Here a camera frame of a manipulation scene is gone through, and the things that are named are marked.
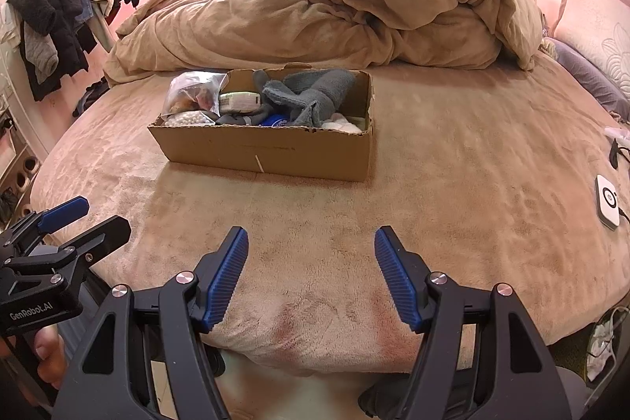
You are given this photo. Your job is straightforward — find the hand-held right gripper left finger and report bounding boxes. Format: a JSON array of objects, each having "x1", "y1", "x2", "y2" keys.
[{"x1": 52, "y1": 226, "x2": 249, "y2": 420}]

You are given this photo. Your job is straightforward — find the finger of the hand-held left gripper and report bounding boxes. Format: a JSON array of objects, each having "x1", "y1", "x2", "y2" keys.
[
  {"x1": 0, "y1": 198, "x2": 90, "y2": 248},
  {"x1": 52, "y1": 216, "x2": 133, "y2": 288}
]

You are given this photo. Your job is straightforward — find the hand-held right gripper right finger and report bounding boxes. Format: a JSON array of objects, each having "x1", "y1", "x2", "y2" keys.
[{"x1": 374, "y1": 226, "x2": 574, "y2": 420}]

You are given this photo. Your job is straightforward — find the cardboard box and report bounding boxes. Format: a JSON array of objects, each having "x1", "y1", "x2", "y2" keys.
[{"x1": 148, "y1": 63, "x2": 375, "y2": 183}]

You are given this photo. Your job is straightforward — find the clear zip bag of snacks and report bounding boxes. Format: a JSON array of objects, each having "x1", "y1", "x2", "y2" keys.
[{"x1": 161, "y1": 72, "x2": 230, "y2": 118}]

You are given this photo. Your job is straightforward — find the white socks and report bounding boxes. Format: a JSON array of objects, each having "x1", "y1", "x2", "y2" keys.
[{"x1": 322, "y1": 114, "x2": 367, "y2": 134}]

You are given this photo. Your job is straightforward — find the person's left hand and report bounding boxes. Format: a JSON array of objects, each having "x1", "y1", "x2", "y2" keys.
[{"x1": 34, "y1": 328, "x2": 67, "y2": 390}]

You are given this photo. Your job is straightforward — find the beige storage rack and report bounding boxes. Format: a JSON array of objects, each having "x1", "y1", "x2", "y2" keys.
[{"x1": 0, "y1": 95, "x2": 41, "y2": 214}]

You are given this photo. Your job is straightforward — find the person's left black slipper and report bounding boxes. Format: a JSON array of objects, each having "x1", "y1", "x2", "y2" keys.
[{"x1": 204, "y1": 346, "x2": 227, "y2": 376}]

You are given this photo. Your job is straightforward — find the person's black slipper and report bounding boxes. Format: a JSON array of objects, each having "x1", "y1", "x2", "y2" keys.
[
  {"x1": 204, "y1": 346, "x2": 227, "y2": 376},
  {"x1": 358, "y1": 368, "x2": 473, "y2": 420}
]

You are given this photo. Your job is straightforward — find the person's right black slipper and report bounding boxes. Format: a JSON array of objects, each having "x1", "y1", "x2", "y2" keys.
[{"x1": 358, "y1": 368, "x2": 473, "y2": 420}]

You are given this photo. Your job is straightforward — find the dark backpack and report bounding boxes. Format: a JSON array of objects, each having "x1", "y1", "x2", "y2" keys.
[{"x1": 73, "y1": 78, "x2": 111, "y2": 118}]

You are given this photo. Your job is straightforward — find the brown bed blanket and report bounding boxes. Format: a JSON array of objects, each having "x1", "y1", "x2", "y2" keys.
[{"x1": 30, "y1": 51, "x2": 630, "y2": 374}]

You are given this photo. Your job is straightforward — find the grey hanging garment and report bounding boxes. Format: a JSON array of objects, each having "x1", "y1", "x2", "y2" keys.
[{"x1": 22, "y1": 24, "x2": 60, "y2": 76}]

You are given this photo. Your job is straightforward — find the black hanging jacket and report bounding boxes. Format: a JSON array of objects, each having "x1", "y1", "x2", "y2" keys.
[{"x1": 7, "y1": 0, "x2": 141, "y2": 102}]

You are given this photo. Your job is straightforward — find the white plastic bag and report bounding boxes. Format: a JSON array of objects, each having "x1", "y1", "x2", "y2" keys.
[{"x1": 586, "y1": 307, "x2": 621, "y2": 381}]

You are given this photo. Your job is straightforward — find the white square device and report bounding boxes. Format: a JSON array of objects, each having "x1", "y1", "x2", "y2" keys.
[{"x1": 595, "y1": 174, "x2": 624, "y2": 231}]

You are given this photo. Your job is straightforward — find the purple pillow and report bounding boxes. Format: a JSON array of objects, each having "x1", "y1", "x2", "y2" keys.
[{"x1": 544, "y1": 39, "x2": 630, "y2": 120}]

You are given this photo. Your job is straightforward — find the cream floral pillow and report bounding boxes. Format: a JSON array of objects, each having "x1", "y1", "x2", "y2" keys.
[{"x1": 554, "y1": 0, "x2": 630, "y2": 101}]

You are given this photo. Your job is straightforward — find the black cable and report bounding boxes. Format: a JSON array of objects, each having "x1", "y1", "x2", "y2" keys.
[{"x1": 608, "y1": 139, "x2": 630, "y2": 168}]

